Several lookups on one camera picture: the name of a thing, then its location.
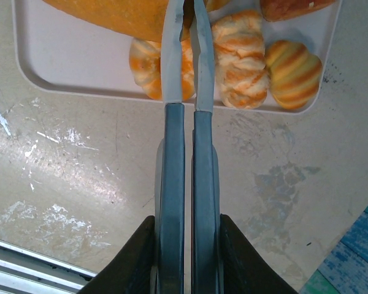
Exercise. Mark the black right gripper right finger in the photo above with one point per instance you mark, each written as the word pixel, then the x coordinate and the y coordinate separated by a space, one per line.
pixel 248 272

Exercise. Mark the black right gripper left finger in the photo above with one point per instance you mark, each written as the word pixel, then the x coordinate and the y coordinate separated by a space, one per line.
pixel 128 272

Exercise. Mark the metal tongs with white tips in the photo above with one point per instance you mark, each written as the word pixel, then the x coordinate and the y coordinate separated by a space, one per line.
pixel 173 153

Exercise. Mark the orange yellow striped bun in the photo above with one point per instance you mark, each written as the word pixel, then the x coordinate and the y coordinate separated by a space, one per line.
pixel 294 76

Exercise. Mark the orange white swirl bread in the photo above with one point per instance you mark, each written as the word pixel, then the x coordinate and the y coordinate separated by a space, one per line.
pixel 242 67

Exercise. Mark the long orange baguette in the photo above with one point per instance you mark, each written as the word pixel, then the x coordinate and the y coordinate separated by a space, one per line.
pixel 116 15

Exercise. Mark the brown croissant loaf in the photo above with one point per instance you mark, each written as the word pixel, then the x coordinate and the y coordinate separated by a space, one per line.
pixel 294 9

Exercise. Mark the small white scrap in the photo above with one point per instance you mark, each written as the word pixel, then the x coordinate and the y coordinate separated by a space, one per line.
pixel 1 118

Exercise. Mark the white cutting board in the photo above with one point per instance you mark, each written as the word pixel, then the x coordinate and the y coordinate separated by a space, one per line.
pixel 79 55

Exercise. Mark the aluminium rail beam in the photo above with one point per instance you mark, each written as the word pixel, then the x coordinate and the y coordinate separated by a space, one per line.
pixel 18 269

